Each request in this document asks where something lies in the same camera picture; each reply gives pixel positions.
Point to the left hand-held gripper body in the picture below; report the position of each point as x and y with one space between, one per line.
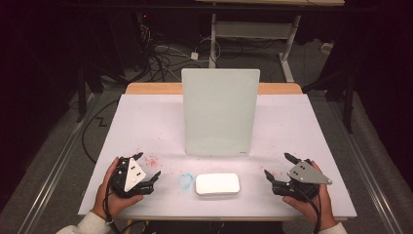
133 175

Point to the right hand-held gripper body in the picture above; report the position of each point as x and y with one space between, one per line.
307 175

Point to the white rounded board eraser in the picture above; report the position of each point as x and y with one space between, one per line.
217 184

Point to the person's left hand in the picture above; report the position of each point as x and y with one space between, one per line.
112 203

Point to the person's right hand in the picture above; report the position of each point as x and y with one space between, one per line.
321 208

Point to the white table sheet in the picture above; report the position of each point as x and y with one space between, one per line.
146 123

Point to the wooden table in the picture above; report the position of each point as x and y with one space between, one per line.
156 88

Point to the black stand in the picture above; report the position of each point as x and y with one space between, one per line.
349 107
81 97

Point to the pale green standing whiteboard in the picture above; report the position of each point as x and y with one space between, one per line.
220 110

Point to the white power adapter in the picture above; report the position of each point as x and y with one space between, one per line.
194 56

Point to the white floor socket box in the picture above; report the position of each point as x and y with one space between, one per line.
327 47

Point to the metal floor rail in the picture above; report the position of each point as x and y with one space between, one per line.
55 172
370 172

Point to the white metal desk frame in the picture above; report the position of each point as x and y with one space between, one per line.
253 30

